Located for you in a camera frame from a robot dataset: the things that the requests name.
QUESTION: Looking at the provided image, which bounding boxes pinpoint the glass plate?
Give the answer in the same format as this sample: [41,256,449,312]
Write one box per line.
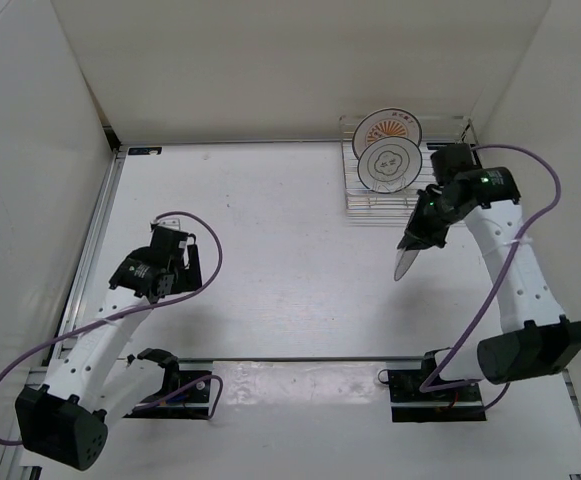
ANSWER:
[393,248,421,281]
[357,137,423,194]

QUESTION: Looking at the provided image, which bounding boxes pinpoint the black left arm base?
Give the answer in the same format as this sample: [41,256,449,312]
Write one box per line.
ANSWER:
[124,360,215,421]

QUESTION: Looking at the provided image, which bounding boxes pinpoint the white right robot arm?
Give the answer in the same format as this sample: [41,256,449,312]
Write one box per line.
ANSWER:
[394,167,581,400]

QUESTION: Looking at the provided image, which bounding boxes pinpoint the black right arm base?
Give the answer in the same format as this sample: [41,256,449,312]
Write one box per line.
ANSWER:
[385,370,486,423]

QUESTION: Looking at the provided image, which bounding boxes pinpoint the orange sunburst plate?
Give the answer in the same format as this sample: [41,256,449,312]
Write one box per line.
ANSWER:
[352,108,422,157]

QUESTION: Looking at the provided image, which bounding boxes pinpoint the blue label sticker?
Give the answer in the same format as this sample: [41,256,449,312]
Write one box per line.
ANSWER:
[127,147,162,156]

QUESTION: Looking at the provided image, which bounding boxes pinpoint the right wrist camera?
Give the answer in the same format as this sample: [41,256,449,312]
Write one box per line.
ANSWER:
[430,143,480,186]

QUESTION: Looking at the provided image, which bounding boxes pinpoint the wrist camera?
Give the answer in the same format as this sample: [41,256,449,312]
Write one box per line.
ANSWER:
[430,143,480,186]
[150,214,189,234]

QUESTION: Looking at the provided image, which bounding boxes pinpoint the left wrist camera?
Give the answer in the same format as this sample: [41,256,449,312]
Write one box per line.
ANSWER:
[150,214,189,234]

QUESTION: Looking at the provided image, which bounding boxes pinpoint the wire dish rack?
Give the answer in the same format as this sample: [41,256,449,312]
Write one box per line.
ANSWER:
[339,108,478,226]

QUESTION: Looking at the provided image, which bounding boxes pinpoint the aluminium table rail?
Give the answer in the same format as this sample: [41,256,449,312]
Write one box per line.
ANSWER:
[44,144,126,366]

